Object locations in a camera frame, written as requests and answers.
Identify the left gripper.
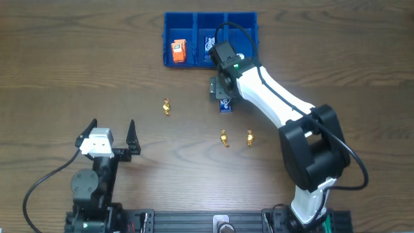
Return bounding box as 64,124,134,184
75,118,142,162

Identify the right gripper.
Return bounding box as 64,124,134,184
209,76,235,102

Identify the blue candy pack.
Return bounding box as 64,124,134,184
219,98,234,114
204,36,217,61

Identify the orange candy box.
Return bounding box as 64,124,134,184
171,39,188,64

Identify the blue tray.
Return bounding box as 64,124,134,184
163,12,259,69

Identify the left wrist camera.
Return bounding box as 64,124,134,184
79,128,115,159

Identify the mounting rail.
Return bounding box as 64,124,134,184
64,209,352,233

